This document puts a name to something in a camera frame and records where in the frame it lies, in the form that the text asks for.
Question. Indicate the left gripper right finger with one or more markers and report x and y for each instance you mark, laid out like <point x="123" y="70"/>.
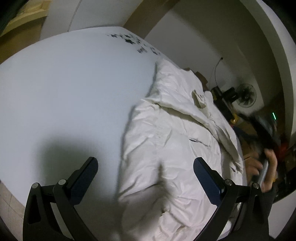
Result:
<point x="225" y="194"/>

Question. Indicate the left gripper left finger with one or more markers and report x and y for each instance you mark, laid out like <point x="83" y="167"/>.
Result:
<point x="40" y="223"/>

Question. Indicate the white puffer jacket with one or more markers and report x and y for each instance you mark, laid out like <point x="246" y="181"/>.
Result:
<point x="160" y="196"/>

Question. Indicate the person right forearm dark sleeve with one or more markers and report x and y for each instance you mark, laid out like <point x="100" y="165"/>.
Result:
<point x="255" y="223"/>

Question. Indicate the person right hand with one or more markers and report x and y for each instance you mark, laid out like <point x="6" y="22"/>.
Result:
<point x="254" y="167"/>

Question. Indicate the black standing fan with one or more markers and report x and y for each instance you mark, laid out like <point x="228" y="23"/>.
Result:
<point x="245" y="95"/>

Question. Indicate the cardboard box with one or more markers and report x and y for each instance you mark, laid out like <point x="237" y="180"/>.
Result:
<point x="198" y="77"/>

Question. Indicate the wooden wardrobe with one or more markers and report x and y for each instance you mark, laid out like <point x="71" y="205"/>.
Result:
<point x="147" y="15"/>

